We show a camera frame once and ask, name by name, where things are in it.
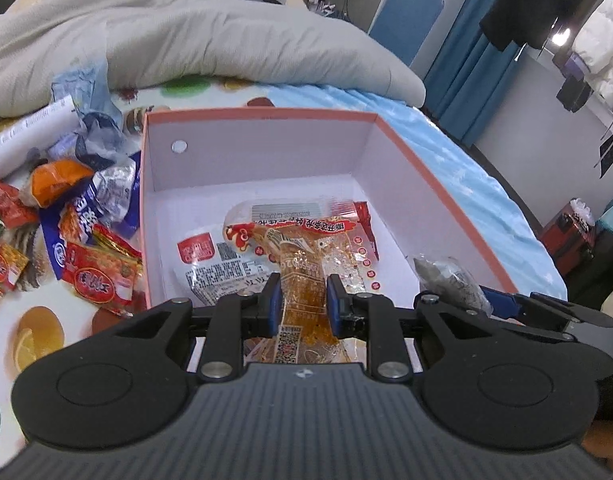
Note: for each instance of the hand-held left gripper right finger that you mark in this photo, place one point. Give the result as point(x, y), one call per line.
point(335, 307)

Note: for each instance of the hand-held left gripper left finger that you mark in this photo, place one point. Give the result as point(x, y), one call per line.
point(271, 305)

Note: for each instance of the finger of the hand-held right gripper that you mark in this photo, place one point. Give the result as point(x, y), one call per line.
point(501, 302)

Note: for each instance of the clear chicken snack packet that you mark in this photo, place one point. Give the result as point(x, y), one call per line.
point(296, 250)

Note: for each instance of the dark grey snack packet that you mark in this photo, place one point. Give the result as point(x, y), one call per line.
point(446, 275)

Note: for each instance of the pink cardboard box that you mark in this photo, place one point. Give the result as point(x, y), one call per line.
point(266, 165)

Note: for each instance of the red oval-label snack packet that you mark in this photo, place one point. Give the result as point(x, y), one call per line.
point(101, 280)

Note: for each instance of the person's right forearm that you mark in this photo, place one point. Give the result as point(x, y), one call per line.
point(608, 440)

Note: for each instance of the red suitcase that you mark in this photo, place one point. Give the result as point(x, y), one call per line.
point(561, 245)

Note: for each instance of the black stand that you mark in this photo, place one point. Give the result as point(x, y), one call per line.
point(611, 152)

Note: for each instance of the dark hanging bag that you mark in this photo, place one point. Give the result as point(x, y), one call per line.
point(573, 90)

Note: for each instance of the purple blue snack packet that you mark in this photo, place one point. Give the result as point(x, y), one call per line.
point(54, 240)

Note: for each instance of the fruit print sheet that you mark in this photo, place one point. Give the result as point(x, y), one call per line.
point(41, 335)

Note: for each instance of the blue curtain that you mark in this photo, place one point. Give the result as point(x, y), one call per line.
point(466, 70)

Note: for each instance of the orange snack packet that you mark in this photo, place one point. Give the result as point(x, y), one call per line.
point(61, 180)

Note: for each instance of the grey duvet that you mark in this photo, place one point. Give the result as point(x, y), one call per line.
point(211, 35)

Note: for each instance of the white puffer jacket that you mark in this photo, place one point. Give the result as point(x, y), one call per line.
point(606, 45)

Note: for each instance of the plain red snack packet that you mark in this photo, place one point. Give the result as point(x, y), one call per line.
point(9, 202)

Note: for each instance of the light blue plastic wrapper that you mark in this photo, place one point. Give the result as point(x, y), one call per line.
point(81, 82)

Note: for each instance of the blue chair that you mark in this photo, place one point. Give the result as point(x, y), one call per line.
point(406, 20)

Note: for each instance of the white tube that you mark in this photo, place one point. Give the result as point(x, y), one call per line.
point(31, 127)

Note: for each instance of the black hanging jacket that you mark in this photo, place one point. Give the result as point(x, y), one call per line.
point(536, 0)

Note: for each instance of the row of small bottles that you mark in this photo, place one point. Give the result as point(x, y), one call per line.
point(319, 2)

